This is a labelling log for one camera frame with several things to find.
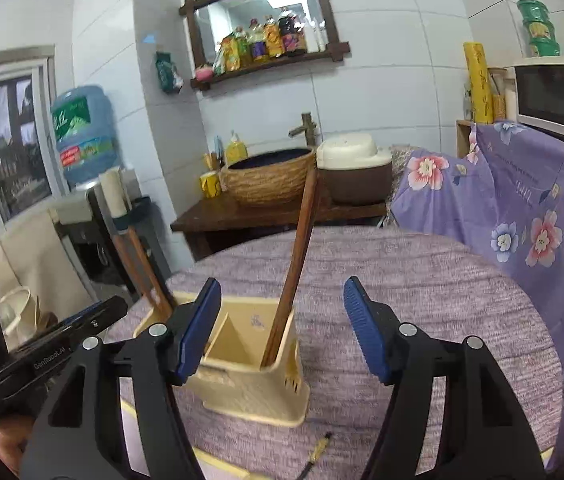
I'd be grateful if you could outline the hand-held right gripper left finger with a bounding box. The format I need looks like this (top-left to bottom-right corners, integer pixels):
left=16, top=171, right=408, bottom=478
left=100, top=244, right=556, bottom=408
left=22, top=277, right=223, bottom=480

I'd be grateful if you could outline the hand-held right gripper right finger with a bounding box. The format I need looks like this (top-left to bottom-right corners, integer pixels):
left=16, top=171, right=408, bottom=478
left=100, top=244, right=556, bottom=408
left=343, top=276, right=549, bottom=480

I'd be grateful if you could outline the brown wooden chopstick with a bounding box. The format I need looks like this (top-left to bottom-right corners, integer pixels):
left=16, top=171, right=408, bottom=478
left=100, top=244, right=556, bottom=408
left=269, top=175, right=333, bottom=361
left=260, top=167, right=320, bottom=368
left=128, top=227, right=179, bottom=309
left=110, top=230, right=167, bottom=321

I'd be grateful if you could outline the cream perforated utensil holder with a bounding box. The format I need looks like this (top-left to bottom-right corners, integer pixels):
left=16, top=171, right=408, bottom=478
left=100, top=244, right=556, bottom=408
left=133, top=292, right=311, bottom=428

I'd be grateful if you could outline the person's left hand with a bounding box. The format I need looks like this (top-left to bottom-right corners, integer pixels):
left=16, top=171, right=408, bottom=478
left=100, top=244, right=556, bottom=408
left=0, top=412, right=35, bottom=467

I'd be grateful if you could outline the cream rice cooker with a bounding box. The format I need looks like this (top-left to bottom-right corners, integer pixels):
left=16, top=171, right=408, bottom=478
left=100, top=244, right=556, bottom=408
left=0, top=287, right=57, bottom=341

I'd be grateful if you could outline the water dispenser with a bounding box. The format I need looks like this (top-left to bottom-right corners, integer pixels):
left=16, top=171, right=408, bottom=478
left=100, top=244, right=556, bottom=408
left=52, top=180, right=173, bottom=306

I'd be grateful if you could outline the beige cabinet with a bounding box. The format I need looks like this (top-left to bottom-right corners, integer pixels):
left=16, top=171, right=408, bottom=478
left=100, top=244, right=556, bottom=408
left=0, top=200, right=95, bottom=316

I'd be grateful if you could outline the purple striped tablecloth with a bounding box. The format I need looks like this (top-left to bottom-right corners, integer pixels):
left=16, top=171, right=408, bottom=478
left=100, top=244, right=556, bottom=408
left=106, top=225, right=563, bottom=480

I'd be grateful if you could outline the wooden counter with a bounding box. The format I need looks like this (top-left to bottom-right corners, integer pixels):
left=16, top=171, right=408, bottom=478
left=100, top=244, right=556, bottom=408
left=171, top=195, right=387, bottom=261

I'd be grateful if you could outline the white cup tube with holder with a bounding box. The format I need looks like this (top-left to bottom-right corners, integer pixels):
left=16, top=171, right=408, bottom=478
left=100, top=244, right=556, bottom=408
left=99, top=167, right=153, bottom=231

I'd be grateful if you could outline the brown pot with white lid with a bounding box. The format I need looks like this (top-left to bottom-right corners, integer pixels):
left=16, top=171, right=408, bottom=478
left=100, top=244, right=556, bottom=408
left=316, top=133, right=393, bottom=206

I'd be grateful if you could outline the window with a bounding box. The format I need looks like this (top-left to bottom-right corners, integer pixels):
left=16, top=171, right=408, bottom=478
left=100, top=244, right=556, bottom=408
left=0, top=45, right=70, bottom=226

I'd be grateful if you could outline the woven basin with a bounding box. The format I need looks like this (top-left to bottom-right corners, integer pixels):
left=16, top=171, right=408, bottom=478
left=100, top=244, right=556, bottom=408
left=219, top=146, right=317, bottom=207

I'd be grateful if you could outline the blue water jug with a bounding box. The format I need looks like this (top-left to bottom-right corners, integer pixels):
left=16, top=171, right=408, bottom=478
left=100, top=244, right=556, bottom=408
left=50, top=85, right=122, bottom=191

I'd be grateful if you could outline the yellow soap bottle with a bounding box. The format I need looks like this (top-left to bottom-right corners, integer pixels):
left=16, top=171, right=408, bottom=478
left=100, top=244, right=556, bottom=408
left=225, top=131, right=249, bottom=166

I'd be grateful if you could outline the wooden faucet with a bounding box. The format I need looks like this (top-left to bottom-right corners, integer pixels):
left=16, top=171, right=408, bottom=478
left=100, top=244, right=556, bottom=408
left=288, top=112, right=320, bottom=148

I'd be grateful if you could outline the wooden box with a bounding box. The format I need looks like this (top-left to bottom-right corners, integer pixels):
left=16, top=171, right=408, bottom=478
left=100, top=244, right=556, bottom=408
left=456, top=119, right=478, bottom=158

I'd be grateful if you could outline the purple floral cloth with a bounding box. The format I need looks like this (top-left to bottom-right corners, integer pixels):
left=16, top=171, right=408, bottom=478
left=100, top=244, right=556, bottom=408
left=387, top=120, right=564, bottom=471

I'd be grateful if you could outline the green hanging packet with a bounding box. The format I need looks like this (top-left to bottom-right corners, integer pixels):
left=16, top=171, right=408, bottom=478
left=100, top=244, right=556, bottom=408
left=156, top=51, right=184, bottom=95

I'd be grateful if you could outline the glass jar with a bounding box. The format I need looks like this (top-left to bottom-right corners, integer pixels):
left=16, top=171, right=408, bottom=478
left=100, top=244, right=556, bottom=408
left=487, top=67, right=509, bottom=121

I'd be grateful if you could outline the yellow roll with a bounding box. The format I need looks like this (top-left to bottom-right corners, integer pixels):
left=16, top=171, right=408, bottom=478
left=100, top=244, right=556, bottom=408
left=463, top=42, right=494, bottom=125

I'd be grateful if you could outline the yellow-green packet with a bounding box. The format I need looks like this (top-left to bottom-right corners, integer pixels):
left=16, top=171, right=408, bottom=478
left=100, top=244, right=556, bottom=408
left=213, top=32, right=240, bottom=74

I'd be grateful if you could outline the yellow oil bottle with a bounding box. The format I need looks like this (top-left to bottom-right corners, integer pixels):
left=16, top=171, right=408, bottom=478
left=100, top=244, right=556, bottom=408
left=234, top=26, right=253, bottom=68

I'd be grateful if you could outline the wooden framed mirror shelf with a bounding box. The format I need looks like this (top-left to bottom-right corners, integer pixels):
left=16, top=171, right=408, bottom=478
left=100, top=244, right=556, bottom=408
left=178, top=0, right=351, bottom=92

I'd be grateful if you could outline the white microwave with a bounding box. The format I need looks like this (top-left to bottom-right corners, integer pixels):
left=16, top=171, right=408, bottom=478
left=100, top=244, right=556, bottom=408
left=513, top=57, right=564, bottom=143

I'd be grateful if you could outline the bottle with purple label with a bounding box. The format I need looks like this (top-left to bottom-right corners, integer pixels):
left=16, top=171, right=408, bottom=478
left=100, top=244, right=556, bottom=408
left=248, top=19, right=269, bottom=64

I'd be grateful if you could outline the white bottle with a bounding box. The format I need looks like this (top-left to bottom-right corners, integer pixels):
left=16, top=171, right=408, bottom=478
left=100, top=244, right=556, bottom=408
left=307, top=15, right=327, bottom=54

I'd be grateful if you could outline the bottle with yellow label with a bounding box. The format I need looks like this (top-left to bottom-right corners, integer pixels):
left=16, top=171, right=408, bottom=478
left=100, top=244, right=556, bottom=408
left=263, top=14, right=285, bottom=59

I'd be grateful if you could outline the black cable with gold plug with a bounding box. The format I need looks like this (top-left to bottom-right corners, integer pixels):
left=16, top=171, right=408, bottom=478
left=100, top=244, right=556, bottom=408
left=302, top=431, right=333, bottom=480

